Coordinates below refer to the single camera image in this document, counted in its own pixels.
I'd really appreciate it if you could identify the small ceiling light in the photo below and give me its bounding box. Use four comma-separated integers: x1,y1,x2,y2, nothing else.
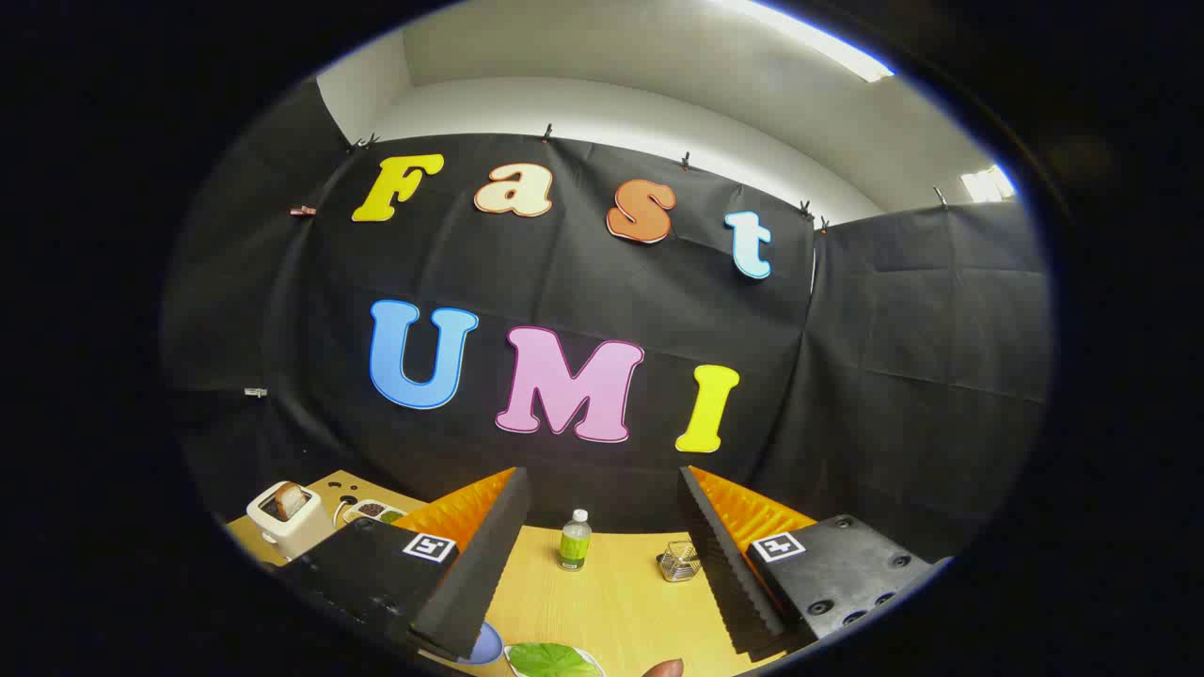
959,165,1017,203

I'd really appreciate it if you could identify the blue round plate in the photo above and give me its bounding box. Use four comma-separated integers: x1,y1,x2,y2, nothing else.
456,621,505,667

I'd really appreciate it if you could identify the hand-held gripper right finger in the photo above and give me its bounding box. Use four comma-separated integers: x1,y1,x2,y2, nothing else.
677,465,953,659

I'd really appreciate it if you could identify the metal wire basket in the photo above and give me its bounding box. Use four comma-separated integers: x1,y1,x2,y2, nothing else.
657,540,703,583

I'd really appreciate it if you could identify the black backdrop cloth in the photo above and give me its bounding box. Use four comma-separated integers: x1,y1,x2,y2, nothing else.
160,80,1053,565

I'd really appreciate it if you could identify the white toaster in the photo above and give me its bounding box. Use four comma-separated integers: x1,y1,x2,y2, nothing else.
246,480,337,562

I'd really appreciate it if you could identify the white seasoning tray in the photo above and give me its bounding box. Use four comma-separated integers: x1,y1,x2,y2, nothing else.
341,499,407,526

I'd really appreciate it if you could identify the green label plastic bottle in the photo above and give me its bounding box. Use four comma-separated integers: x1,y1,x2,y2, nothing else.
558,509,594,573

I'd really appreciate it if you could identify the white square plate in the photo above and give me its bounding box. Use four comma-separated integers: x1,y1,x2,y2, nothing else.
503,643,608,677

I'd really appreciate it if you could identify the green lettuce leaf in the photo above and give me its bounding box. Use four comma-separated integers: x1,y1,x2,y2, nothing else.
508,642,603,677

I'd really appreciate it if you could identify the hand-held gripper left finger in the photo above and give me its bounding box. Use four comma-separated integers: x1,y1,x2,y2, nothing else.
280,466,532,662

